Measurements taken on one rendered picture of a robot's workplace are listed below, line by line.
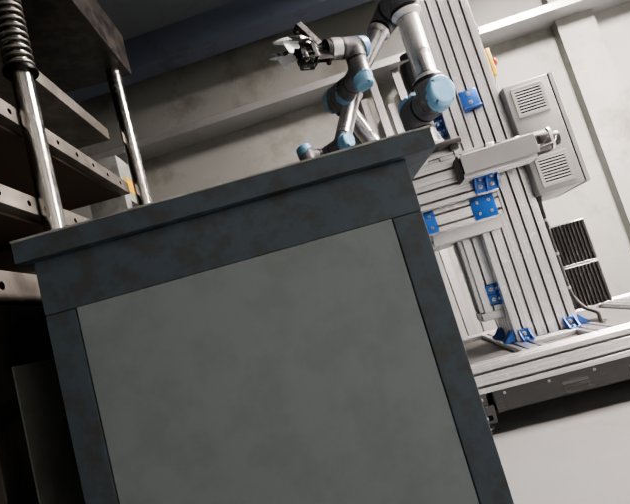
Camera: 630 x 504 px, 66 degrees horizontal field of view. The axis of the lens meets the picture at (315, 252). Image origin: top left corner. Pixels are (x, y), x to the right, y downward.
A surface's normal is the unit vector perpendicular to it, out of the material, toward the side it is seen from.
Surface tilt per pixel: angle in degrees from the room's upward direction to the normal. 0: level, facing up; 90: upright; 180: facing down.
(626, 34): 90
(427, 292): 90
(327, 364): 90
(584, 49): 90
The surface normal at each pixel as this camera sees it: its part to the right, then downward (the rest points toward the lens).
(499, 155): -0.13, -0.09
